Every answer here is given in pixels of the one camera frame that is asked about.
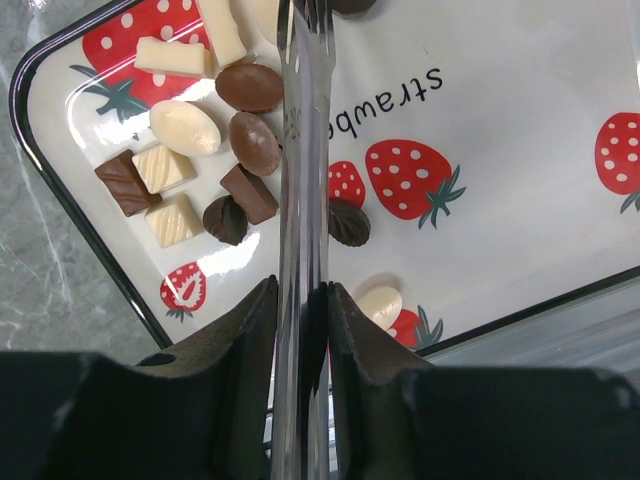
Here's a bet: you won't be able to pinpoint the dark chocolate on strawberry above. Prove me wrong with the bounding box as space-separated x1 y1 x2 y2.
328 198 371 247

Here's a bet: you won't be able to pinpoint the metal serving tongs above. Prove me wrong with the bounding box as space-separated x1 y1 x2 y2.
271 1 335 479

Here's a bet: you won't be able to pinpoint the dark round chocolate right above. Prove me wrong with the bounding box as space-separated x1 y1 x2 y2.
330 0 376 16

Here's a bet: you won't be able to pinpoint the white oval chocolate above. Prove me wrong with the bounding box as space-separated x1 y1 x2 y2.
356 285 403 330
149 100 222 157

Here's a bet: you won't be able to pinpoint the white striped square chocolate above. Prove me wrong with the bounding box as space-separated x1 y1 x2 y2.
132 144 197 194

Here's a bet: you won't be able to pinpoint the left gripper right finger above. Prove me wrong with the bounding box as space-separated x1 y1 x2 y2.
328 283 639 479

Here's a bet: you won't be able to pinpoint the white chocolate top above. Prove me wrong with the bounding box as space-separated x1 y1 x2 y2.
196 0 247 68

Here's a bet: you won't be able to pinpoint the white square chocolate left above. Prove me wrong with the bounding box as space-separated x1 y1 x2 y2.
145 193 204 248

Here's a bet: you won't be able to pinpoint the white bar chocolate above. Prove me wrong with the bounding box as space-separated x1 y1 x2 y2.
134 37 211 78

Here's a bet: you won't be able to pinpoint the white oval chocolate centre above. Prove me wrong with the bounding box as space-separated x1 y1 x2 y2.
149 100 222 157

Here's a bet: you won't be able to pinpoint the brown square chocolate left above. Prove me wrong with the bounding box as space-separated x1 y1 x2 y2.
94 150 162 217

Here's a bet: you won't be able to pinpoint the brown oval chocolate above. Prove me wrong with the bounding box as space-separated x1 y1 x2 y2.
229 112 281 177

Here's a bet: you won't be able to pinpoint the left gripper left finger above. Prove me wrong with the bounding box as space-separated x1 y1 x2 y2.
1 277 278 479

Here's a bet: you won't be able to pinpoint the dark leaf chocolate left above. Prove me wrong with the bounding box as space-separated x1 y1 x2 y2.
202 195 248 246

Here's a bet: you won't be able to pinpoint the white oval chocolate front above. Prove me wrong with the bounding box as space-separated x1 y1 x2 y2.
356 285 403 330

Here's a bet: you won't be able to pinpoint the white strawberry pattern tray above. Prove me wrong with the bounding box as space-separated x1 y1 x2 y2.
9 1 639 349

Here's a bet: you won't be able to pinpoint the brown rectangular chocolate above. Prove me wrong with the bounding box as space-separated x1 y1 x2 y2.
220 164 279 225

